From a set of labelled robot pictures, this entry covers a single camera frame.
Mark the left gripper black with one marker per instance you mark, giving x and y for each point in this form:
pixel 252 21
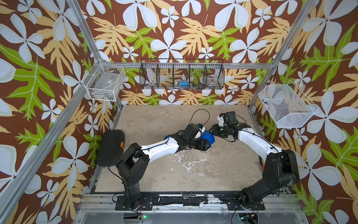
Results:
pixel 204 147

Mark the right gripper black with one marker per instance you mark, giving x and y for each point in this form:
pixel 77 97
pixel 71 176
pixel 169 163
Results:
pixel 214 128

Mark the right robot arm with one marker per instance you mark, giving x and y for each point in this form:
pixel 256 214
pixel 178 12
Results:
pixel 280 166

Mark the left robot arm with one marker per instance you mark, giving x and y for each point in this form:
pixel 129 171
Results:
pixel 135 160

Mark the blue object in basket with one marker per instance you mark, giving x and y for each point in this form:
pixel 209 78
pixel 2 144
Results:
pixel 183 84

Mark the white mesh basket right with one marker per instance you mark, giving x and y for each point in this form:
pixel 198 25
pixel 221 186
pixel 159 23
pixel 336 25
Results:
pixel 287 105

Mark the black tool case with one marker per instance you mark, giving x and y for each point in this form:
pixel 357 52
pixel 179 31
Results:
pixel 111 148

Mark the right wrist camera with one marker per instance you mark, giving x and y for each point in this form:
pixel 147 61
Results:
pixel 227 119

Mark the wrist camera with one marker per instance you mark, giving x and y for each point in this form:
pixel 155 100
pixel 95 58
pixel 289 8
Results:
pixel 227 119
pixel 200 131

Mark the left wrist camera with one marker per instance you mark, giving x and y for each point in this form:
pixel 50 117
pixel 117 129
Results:
pixel 200 131

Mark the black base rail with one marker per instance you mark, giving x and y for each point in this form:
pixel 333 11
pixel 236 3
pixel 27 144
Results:
pixel 150 201

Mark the black wire basket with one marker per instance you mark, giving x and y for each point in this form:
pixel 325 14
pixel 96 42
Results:
pixel 201 74

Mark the white wire basket left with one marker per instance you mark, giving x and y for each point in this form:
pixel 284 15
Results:
pixel 103 81

